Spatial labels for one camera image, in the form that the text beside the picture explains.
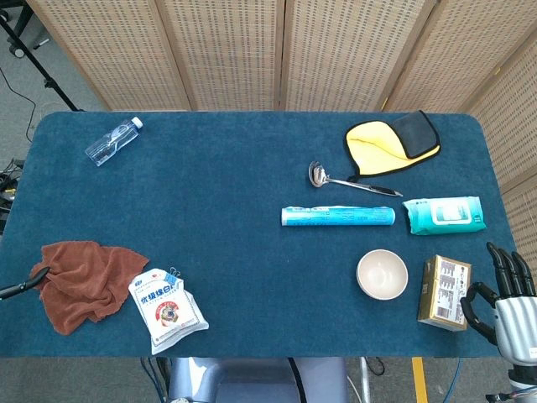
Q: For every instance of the cream bowl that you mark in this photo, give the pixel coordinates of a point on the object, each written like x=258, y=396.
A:
x=379, y=272
x=379, y=297

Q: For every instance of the blue-grey robot torso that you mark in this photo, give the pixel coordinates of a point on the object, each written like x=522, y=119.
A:
x=251, y=380

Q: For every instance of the white pole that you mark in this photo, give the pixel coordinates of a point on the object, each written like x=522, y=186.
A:
x=364, y=380

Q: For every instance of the clear plastic water bottle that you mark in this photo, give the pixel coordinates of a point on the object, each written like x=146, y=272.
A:
x=111, y=142

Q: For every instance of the brown towel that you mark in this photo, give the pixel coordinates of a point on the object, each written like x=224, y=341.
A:
x=84, y=281

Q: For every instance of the woven folding screen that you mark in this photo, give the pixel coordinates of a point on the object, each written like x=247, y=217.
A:
x=230, y=50

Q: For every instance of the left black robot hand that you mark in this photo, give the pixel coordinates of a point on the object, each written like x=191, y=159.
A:
x=21, y=287

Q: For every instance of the teal wet wipes pack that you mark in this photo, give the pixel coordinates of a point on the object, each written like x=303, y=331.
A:
x=444, y=215

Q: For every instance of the black tripod stand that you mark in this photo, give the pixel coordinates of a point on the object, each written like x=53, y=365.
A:
x=40, y=69

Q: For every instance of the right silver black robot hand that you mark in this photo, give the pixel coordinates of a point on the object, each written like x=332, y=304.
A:
x=516, y=323

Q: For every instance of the yellow and grey cloth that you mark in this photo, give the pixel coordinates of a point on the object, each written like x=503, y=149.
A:
x=373, y=153

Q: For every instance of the yellow strip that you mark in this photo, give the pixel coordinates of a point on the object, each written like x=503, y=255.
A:
x=419, y=380

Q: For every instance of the blue binder clip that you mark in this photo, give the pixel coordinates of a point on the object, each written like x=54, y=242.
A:
x=171, y=277

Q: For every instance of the blue plastic bag roll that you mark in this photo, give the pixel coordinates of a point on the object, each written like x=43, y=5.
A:
x=335, y=216

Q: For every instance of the black chair base with caster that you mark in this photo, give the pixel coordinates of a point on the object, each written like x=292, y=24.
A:
x=19, y=25

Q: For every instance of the white sugar bag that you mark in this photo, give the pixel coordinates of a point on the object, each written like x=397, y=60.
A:
x=168, y=310

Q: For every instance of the gold carton box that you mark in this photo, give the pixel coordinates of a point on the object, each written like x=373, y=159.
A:
x=446, y=294

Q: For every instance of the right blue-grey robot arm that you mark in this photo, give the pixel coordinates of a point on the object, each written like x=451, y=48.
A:
x=524, y=384

